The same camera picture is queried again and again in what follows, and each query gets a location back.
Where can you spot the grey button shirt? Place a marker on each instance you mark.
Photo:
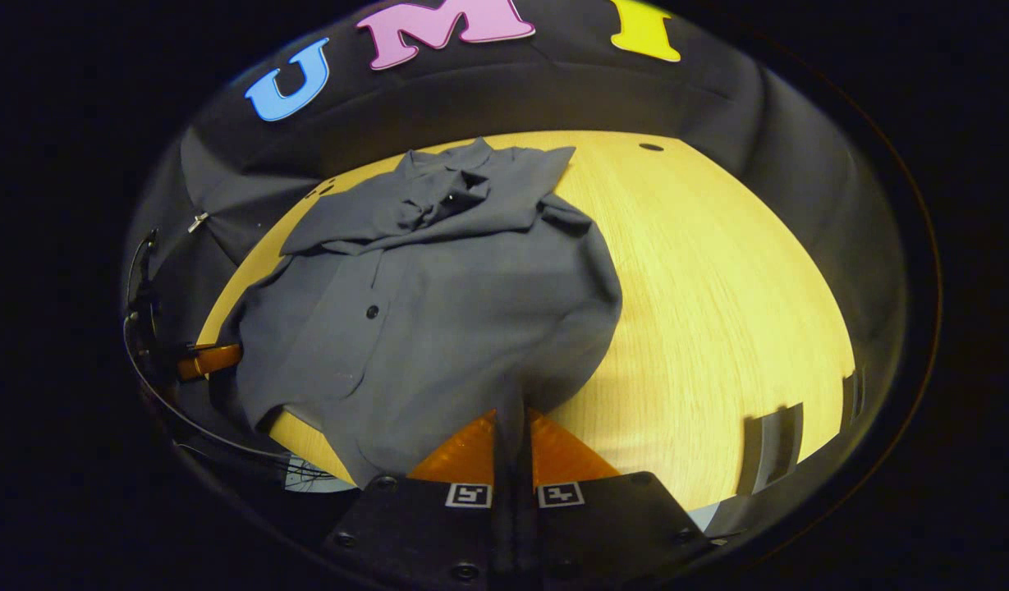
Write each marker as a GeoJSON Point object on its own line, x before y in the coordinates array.
{"type": "Point", "coordinates": [438, 312]}

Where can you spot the white cloth clip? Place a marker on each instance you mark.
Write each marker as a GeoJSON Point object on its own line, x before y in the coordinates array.
{"type": "Point", "coordinates": [197, 222]}

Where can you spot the dark grey bracket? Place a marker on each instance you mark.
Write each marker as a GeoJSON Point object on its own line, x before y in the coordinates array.
{"type": "Point", "coordinates": [771, 447]}
{"type": "Point", "coordinates": [853, 398]}

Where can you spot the black backdrop cloth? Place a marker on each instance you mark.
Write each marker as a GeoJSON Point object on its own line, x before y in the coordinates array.
{"type": "Point", "coordinates": [717, 98]}

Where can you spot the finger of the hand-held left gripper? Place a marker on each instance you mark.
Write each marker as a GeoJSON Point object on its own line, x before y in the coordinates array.
{"type": "Point", "coordinates": [213, 359]}

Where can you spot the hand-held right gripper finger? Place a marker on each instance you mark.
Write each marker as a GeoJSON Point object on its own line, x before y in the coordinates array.
{"type": "Point", "coordinates": [506, 525]}
{"type": "Point", "coordinates": [525, 525]}

